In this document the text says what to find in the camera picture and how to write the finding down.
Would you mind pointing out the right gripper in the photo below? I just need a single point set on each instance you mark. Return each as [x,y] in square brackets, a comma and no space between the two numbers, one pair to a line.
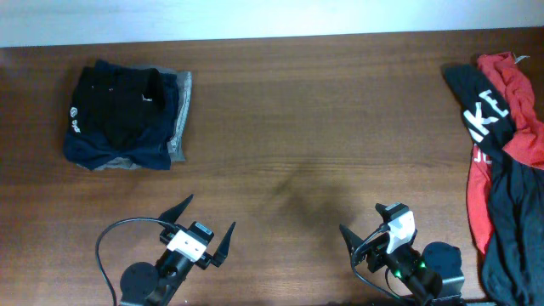
[376,250]

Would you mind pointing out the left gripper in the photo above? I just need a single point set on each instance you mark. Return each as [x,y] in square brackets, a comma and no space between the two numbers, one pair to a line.
[205,257]

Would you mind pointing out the dark green Nike t-shirt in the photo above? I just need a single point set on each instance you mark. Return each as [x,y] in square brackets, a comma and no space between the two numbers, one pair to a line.
[512,273]

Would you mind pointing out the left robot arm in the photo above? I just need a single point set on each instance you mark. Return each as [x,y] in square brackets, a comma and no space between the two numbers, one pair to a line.
[147,284]

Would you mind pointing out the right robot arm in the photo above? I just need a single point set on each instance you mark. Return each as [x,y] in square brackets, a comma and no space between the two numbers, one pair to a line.
[433,277]

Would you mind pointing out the folded grey garment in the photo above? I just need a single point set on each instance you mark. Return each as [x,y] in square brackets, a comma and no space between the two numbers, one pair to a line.
[174,144]

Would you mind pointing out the folded navy garment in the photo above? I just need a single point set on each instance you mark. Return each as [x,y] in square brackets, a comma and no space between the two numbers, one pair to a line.
[91,151]

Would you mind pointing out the folded black garment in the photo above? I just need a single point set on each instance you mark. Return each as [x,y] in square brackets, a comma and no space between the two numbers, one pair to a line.
[121,105]

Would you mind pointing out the red t-shirt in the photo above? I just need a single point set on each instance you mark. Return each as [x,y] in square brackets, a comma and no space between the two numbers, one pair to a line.
[526,146]

